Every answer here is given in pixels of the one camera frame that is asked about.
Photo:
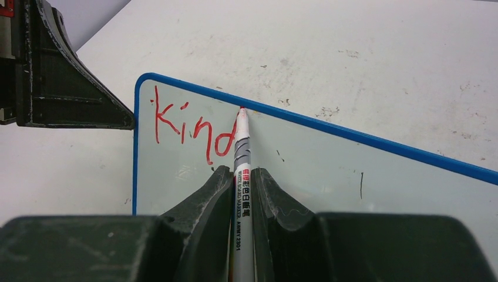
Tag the red whiteboard marker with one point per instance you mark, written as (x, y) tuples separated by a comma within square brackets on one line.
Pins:
[(242, 250)]

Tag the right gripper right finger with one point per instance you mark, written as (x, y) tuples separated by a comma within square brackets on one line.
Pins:
[(292, 243)]

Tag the blue framed whiteboard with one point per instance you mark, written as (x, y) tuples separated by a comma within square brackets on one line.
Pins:
[(185, 131)]

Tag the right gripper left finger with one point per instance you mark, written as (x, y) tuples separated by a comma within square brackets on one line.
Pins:
[(189, 242)]

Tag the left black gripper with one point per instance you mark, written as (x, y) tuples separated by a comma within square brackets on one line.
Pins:
[(43, 82)]

